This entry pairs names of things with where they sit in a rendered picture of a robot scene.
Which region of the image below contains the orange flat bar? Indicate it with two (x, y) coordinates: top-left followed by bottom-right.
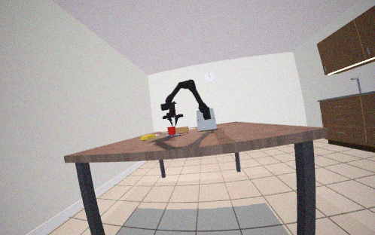
(175, 127), (189, 133)

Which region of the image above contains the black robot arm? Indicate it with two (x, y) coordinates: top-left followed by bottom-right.
(160, 80), (211, 120)

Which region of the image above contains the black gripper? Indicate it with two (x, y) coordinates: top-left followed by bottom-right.
(163, 108), (184, 125)

